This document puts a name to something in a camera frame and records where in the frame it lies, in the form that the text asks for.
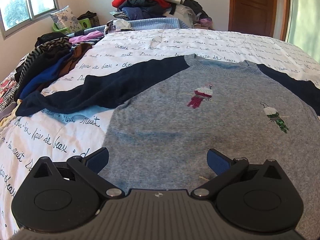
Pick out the light blue knit blanket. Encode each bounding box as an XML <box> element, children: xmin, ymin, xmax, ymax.
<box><xmin>80</xmin><ymin>17</ymin><xmax>190</xmax><ymax>35</ymax></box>

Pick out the white script-print bedspread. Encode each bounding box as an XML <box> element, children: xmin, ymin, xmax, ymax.
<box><xmin>1</xmin><ymin>29</ymin><xmax>319</xmax><ymax>239</ymax></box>

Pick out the grey navy knit sweater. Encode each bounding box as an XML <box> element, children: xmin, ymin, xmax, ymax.
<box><xmin>17</xmin><ymin>55</ymin><xmax>319</xmax><ymax>239</ymax></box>

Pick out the dark clothes pile on bed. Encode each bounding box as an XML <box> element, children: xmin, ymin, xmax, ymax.
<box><xmin>13</xmin><ymin>31</ymin><xmax>104</xmax><ymax>101</ymax></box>

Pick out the brown wooden door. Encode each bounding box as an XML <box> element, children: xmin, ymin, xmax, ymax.
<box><xmin>228</xmin><ymin>0</ymin><xmax>291</xmax><ymax>41</ymax></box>

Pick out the green plastic stool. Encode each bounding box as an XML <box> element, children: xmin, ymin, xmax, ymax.
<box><xmin>53</xmin><ymin>18</ymin><xmax>92</xmax><ymax>34</ymax></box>

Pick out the floral pillow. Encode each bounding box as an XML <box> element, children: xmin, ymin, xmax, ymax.
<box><xmin>50</xmin><ymin>6</ymin><xmax>82</xmax><ymax>33</ymax></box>

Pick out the sliding glass window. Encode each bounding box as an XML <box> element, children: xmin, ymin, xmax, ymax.
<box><xmin>1</xmin><ymin>0</ymin><xmax>59</xmax><ymax>39</ymax></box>

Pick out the red jacket clothes heap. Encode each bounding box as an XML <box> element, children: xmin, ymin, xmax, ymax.
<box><xmin>110</xmin><ymin>0</ymin><xmax>213</xmax><ymax>29</ymax></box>

